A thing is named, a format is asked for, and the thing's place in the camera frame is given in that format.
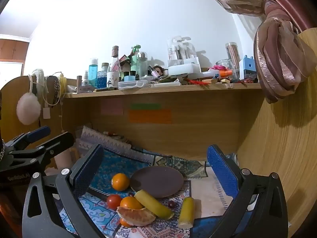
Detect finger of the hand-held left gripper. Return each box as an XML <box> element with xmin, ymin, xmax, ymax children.
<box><xmin>5</xmin><ymin>126</ymin><xmax>51</xmax><ymax>152</ymax></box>
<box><xmin>12</xmin><ymin>131</ymin><xmax>75</xmax><ymax>164</ymax></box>

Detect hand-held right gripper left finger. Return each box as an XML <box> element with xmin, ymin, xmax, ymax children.
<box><xmin>22</xmin><ymin>144</ymin><xmax>104</xmax><ymax>238</ymax></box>

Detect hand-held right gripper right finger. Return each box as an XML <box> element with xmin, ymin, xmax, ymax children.
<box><xmin>207</xmin><ymin>144</ymin><xmax>289</xmax><ymax>238</ymax></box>

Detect large orange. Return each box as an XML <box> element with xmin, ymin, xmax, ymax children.
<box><xmin>111</xmin><ymin>173</ymin><xmax>130</xmax><ymax>191</ymax></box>

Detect red tomato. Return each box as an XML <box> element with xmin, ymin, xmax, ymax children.
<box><xmin>107</xmin><ymin>194</ymin><xmax>123</xmax><ymax>209</ymax></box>

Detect medium orange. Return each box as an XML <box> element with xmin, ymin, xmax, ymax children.
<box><xmin>120</xmin><ymin>196</ymin><xmax>144</xmax><ymax>210</ymax></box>

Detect short banana piece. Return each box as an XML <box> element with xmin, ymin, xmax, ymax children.
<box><xmin>178</xmin><ymin>197</ymin><xmax>195</xmax><ymax>229</ymax></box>

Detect peeled pomelo segment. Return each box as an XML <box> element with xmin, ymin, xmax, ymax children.
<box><xmin>116</xmin><ymin>206</ymin><xmax>157</xmax><ymax>227</ymax></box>

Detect brown round plate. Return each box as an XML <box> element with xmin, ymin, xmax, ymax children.
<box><xmin>130</xmin><ymin>166</ymin><xmax>184</xmax><ymax>199</ymax></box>

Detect long banana piece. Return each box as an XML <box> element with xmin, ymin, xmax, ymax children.
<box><xmin>134</xmin><ymin>190</ymin><xmax>175</xmax><ymax>220</ymax></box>

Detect white fluffy earmuffs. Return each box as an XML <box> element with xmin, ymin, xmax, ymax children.
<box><xmin>16</xmin><ymin>68</ymin><xmax>48</xmax><ymax>126</ymax></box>

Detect patterned blue white blanket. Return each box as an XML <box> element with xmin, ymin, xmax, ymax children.
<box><xmin>45</xmin><ymin>125</ymin><xmax>250</xmax><ymax>238</ymax></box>

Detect patterned headband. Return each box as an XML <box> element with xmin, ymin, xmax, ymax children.
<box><xmin>46</xmin><ymin>76</ymin><xmax>61</xmax><ymax>106</ymax></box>

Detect wooden desk shelf unit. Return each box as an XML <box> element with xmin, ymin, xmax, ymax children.
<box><xmin>0</xmin><ymin>27</ymin><xmax>317</xmax><ymax>238</ymax></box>

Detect pink sticky note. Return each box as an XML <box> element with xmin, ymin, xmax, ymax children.
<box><xmin>101</xmin><ymin>104</ymin><xmax>124</xmax><ymax>115</ymax></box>

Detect blue liquid bottle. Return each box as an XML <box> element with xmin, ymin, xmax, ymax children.
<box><xmin>89</xmin><ymin>58</ymin><xmax>99</xmax><ymax>87</ymax></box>

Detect blue bead jar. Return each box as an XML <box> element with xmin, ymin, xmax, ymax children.
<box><xmin>96</xmin><ymin>63</ymin><xmax>110</xmax><ymax>89</ymax></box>

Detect orange sticky note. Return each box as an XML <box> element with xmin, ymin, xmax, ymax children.
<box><xmin>128</xmin><ymin>109</ymin><xmax>172</xmax><ymax>124</ymax></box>

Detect white printed mug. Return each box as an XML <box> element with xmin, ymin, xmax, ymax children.
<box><xmin>107</xmin><ymin>71</ymin><xmax>120</xmax><ymax>89</ymax></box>

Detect wooden wardrobe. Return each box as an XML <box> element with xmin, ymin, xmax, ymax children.
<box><xmin>0</xmin><ymin>38</ymin><xmax>29</xmax><ymax>63</ymax></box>

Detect green sticky note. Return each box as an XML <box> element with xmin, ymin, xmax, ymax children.
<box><xmin>130</xmin><ymin>103</ymin><xmax>161</xmax><ymax>110</ymax></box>

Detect clear plastic box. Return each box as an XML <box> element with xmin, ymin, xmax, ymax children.
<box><xmin>118</xmin><ymin>80</ymin><xmax>151</xmax><ymax>90</ymax></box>

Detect white bottle orange cap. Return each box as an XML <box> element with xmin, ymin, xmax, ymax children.
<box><xmin>201</xmin><ymin>69</ymin><xmax>233</xmax><ymax>79</ymax></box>

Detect clear glass bottle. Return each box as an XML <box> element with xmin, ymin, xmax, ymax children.
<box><xmin>110</xmin><ymin>46</ymin><xmax>122</xmax><ymax>73</ymax></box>

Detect blue pencil sharpener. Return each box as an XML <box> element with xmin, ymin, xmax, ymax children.
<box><xmin>239</xmin><ymin>55</ymin><xmax>256</xmax><ymax>80</ymax></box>

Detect round glass jar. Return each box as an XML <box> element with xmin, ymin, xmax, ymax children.
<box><xmin>215</xmin><ymin>59</ymin><xmax>235</xmax><ymax>74</ymax></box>

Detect white organiser box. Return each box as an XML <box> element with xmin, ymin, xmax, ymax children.
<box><xmin>168</xmin><ymin>57</ymin><xmax>202</xmax><ymax>76</ymax></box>

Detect green pump bottle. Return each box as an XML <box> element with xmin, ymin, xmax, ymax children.
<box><xmin>130</xmin><ymin>45</ymin><xmax>142</xmax><ymax>77</ymax></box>

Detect tall pencil jar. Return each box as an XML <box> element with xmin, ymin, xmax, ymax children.
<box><xmin>225</xmin><ymin>42</ymin><xmax>240</xmax><ymax>80</ymax></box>

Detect silver capped bottle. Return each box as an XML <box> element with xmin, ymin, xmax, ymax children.
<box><xmin>137</xmin><ymin>52</ymin><xmax>148</xmax><ymax>77</ymax></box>

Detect doll head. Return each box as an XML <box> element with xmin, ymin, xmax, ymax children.
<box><xmin>152</xmin><ymin>65</ymin><xmax>169</xmax><ymax>77</ymax></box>

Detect brown knotted curtain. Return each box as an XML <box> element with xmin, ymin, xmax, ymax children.
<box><xmin>193</xmin><ymin>0</ymin><xmax>317</xmax><ymax>105</ymax></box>

